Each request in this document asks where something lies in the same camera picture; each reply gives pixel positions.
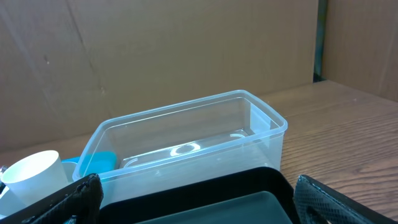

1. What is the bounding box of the white paper cup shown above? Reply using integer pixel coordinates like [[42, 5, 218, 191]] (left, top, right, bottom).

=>
[[1, 150, 68, 206]]

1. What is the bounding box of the grey metal saucer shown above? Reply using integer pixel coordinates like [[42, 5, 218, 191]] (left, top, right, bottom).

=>
[[0, 161, 77, 219]]

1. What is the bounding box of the black plastic tray bin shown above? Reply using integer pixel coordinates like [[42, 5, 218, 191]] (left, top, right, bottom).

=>
[[99, 167, 300, 223]]

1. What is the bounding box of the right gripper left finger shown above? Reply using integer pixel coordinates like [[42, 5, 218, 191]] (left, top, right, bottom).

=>
[[1, 174, 104, 224]]

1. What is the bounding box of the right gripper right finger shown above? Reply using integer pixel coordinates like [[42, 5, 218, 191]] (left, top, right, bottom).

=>
[[294, 175, 397, 224]]

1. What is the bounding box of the teal serving tray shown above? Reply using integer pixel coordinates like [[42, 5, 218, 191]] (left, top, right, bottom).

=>
[[62, 151, 119, 182]]

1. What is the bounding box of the clear plastic bin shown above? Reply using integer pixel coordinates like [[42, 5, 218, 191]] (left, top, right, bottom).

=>
[[77, 90, 288, 206]]

